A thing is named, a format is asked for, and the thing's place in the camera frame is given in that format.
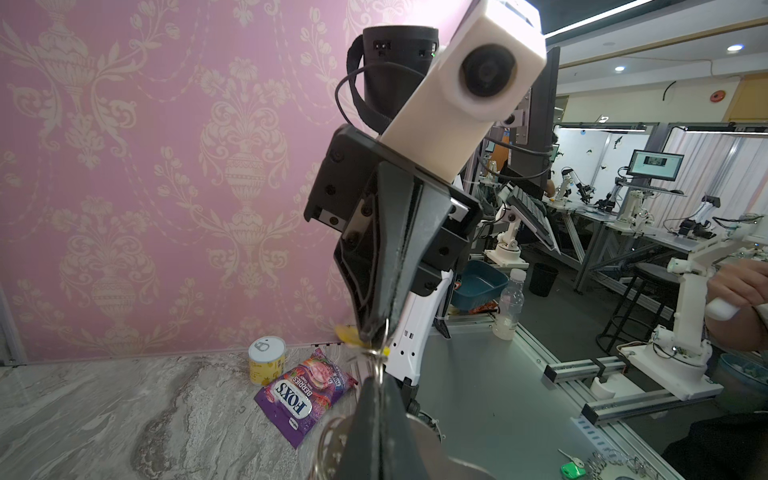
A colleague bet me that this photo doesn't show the operator hand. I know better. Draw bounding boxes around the operator hand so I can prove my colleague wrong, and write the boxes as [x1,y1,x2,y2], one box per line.
[706,259,767,320]

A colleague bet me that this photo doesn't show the black stool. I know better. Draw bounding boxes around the black stool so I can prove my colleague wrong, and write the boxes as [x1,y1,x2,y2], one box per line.
[595,263,679,354]

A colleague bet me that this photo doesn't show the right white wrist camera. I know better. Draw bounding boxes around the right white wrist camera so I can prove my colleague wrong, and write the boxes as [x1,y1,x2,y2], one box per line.
[379,1,547,181]

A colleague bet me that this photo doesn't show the purple candy packet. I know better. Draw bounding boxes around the purple candy packet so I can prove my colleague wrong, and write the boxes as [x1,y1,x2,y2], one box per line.
[254,348,358,449]

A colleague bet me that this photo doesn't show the black waste bin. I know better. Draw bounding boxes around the black waste bin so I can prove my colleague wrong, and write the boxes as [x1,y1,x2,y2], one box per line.
[529,263,559,297]

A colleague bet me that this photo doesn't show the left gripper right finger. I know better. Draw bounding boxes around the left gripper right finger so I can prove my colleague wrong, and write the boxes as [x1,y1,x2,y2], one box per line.
[381,374,429,480]

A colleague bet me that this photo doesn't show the green key tag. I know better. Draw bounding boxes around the green key tag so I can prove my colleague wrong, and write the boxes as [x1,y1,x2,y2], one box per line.
[558,449,587,480]

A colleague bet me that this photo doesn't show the computer monitor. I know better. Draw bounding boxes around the computer monitor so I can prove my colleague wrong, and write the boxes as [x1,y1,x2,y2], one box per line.
[627,150,684,181]

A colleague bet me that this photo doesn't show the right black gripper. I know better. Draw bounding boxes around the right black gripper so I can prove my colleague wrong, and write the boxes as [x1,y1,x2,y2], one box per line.
[304,125,482,342]

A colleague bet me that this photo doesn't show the yellow key tag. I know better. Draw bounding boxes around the yellow key tag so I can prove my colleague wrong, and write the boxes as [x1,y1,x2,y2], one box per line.
[334,325,390,359]

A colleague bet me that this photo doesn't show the clear plastic bottle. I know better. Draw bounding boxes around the clear plastic bottle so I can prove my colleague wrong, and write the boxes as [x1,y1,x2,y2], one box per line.
[492,269,526,341]

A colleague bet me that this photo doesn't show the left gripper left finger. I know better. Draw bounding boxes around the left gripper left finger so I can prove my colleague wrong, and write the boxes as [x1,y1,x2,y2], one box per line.
[334,377,383,479]

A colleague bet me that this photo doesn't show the teal plastic bin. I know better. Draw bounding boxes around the teal plastic bin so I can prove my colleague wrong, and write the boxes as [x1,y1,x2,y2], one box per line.
[451,260,509,312]

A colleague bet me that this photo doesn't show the yellow can white lid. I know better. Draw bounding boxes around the yellow can white lid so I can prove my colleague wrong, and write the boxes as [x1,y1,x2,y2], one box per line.
[248,336,287,386]

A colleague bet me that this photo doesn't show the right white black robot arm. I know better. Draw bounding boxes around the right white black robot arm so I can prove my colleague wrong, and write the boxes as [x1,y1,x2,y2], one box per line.
[304,25,482,416]

